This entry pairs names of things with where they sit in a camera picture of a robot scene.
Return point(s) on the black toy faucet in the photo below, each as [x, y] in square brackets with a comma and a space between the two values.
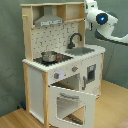
[72, 40]

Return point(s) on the red right oven knob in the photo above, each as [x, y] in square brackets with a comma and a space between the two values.
[74, 69]

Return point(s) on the red oven knob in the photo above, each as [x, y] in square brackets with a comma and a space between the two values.
[56, 75]
[74, 69]

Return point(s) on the white cabinet door with dispenser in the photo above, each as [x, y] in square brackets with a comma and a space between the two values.
[91, 71]

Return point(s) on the black stovetop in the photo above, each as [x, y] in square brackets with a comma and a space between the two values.
[60, 58]

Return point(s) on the grey toy sink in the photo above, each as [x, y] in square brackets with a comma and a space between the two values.
[79, 51]

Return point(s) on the red left oven knob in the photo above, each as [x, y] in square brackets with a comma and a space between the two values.
[56, 75]

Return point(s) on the small steel pot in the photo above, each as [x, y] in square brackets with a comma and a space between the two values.
[49, 56]

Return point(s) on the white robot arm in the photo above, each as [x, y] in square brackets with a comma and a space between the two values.
[104, 21]

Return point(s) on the white oven door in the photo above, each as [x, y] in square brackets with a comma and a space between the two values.
[63, 102]

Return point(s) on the wooden toy kitchen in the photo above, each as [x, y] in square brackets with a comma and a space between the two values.
[39, 78]

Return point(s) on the grey range hood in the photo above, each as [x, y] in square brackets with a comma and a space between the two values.
[48, 18]

